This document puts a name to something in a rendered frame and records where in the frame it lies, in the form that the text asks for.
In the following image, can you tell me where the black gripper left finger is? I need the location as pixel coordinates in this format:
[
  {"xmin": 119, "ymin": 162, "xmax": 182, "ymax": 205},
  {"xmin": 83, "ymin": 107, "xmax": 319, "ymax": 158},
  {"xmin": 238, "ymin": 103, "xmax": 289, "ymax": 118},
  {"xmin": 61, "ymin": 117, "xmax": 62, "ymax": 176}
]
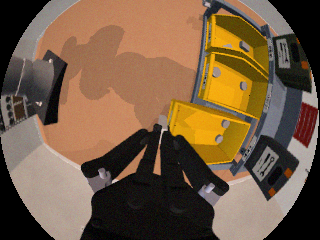
[{"xmin": 81, "ymin": 115, "xmax": 163, "ymax": 209}]

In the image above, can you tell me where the dark grey metal shelf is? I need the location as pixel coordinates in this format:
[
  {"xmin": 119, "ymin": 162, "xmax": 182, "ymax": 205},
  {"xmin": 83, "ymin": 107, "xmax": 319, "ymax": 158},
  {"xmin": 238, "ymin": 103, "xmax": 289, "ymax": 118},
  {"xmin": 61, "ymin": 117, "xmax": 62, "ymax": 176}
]
[{"xmin": 190, "ymin": 0, "xmax": 303, "ymax": 177}]

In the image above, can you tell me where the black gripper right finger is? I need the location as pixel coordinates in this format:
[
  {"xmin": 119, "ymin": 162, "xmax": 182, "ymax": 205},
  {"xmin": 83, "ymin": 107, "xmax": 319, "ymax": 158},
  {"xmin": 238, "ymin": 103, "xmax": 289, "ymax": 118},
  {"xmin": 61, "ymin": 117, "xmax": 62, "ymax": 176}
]
[{"xmin": 159, "ymin": 115, "xmax": 229, "ymax": 213}]

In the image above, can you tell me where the yellow bin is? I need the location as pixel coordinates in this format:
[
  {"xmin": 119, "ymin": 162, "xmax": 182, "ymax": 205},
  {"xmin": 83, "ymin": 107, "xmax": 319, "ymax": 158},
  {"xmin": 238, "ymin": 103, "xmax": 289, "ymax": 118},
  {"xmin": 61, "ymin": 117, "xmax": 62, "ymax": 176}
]
[
  {"xmin": 167, "ymin": 99, "xmax": 251, "ymax": 164},
  {"xmin": 198, "ymin": 52, "xmax": 268, "ymax": 120},
  {"xmin": 205, "ymin": 14, "xmax": 269, "ymax": 77}
]

